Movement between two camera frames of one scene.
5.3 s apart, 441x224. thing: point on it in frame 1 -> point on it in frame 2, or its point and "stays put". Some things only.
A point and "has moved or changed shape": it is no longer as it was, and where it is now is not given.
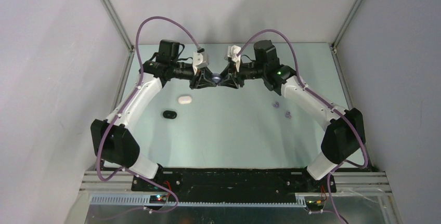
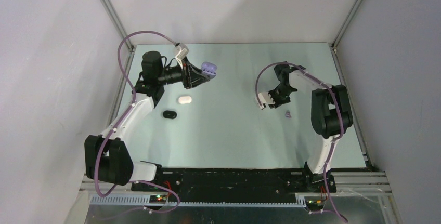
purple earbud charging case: [216, 77] has moved or changed shape
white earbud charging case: [184, 100] stays put
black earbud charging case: [169, 114] stays put
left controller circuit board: [157, 199] stays put
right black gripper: [228, 73] -> [277, 103]
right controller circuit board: [314, 205] stays put
